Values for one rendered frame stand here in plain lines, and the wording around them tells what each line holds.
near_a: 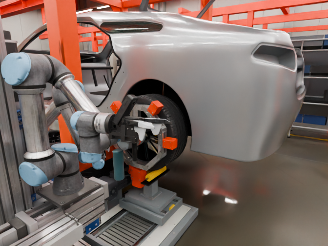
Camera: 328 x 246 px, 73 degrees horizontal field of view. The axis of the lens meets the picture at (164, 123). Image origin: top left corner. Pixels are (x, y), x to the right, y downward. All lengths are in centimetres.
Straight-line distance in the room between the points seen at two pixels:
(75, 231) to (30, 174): 32
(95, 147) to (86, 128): 8
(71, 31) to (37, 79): 102
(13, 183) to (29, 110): 41
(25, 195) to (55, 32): 117
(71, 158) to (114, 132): 41
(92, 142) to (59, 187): 41
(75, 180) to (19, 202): 28
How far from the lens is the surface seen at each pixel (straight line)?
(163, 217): 206
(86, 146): 86
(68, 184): 119
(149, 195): 219
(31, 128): 101
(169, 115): 172
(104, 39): 1105
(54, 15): 194
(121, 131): 75
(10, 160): 123
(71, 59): 192
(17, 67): 96
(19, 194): 130
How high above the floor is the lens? 141
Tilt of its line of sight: 14 degrees down
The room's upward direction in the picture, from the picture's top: straight up
